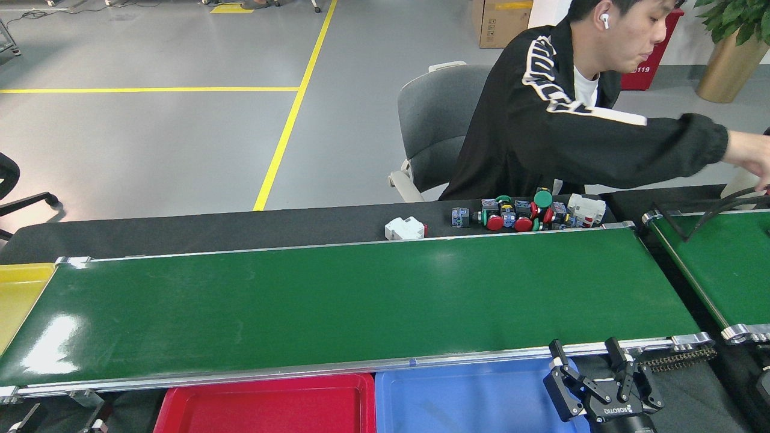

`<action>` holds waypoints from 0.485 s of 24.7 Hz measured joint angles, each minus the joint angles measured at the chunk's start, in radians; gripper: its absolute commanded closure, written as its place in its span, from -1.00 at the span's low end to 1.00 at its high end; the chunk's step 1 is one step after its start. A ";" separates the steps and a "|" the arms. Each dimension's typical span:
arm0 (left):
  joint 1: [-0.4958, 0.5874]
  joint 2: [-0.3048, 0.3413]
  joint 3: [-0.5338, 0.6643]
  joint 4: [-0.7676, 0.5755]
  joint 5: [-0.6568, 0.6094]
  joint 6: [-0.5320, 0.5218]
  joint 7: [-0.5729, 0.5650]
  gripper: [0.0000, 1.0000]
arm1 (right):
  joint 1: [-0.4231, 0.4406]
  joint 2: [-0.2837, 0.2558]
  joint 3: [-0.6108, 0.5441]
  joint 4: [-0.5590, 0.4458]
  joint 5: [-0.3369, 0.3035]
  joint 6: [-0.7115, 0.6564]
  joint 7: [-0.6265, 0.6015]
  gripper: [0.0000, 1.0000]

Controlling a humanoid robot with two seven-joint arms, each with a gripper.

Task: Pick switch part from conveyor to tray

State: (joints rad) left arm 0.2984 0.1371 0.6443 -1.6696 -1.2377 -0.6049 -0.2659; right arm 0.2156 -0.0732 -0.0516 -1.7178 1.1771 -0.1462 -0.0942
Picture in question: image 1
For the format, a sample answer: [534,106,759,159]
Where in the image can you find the person's right hand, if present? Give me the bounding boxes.
[743,136,770,190]

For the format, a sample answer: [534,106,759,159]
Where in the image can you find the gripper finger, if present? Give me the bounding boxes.
[9,402,43,433]
[81,402,112,433]

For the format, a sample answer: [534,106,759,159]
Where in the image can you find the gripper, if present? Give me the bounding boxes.
[544,337,665,433]

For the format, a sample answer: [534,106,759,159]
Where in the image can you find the red fire extinguisher cabinet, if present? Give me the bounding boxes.
[620,9,685,91]

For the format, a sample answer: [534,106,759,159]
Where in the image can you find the black drive chain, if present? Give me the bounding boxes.
[638,346,718,373]

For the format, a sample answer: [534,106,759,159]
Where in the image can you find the potted plant gold pot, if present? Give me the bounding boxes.
[692,0,770,104]

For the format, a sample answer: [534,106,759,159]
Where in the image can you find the white circuit breaker block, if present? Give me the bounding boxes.
[385,216,428,241]
[567,194,606,228]

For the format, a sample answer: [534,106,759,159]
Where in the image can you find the green feeder conveyor belt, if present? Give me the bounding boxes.
[641,207,770,345]

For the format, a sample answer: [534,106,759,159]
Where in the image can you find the black office chair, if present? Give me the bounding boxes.
[0,152,61,241]

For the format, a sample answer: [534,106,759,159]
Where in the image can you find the brown cardboard box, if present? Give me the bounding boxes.
[471,0,534,49]

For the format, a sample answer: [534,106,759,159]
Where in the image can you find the long green conveyor belt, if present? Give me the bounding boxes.
[0,221,716,405]

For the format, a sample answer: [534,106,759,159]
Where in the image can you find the black cable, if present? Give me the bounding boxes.
[653,186,770,242]

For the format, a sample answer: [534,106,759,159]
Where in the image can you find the person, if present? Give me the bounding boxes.
[439,0,770,202]

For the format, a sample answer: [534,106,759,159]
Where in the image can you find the blue plastic tray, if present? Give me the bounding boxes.
[374,356,593,433]

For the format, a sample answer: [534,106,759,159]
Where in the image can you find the red plastic tray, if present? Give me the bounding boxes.
[153,373,377,433]

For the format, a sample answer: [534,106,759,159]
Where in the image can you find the dark conveyor motor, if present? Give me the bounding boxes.
[748,366,770,425]

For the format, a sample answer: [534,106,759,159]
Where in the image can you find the grey office chair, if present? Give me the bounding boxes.
[388,60,494,203]

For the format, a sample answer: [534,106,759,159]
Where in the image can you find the yellow plastic bin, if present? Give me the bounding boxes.
[0,262,56,355]

